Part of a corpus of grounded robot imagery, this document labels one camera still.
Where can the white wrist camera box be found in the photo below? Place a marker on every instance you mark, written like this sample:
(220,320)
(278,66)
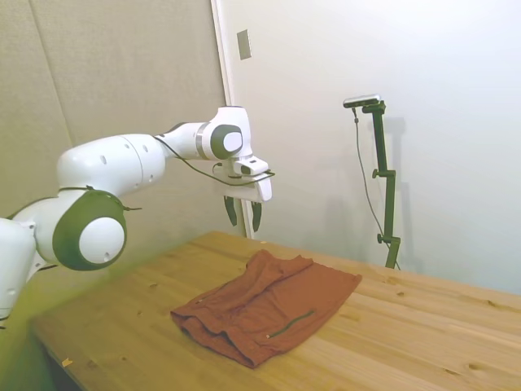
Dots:
(249,166)

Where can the grey wall plate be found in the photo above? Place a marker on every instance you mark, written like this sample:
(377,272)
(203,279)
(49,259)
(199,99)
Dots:
(244,45)

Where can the rust red shorts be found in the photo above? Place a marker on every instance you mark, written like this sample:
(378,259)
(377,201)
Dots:
(268,309)

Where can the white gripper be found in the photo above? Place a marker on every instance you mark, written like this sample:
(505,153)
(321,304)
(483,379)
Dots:
(262,191)

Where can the silver stereo camera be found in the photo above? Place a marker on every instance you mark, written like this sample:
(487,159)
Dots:
(361,100)

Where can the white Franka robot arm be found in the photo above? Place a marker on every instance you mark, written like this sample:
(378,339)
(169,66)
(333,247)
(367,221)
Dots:
(106,163)

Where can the white door frame trim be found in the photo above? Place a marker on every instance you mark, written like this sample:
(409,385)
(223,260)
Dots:
(226,73)

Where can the black camera stand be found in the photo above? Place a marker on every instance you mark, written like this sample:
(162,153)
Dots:
(386,179)

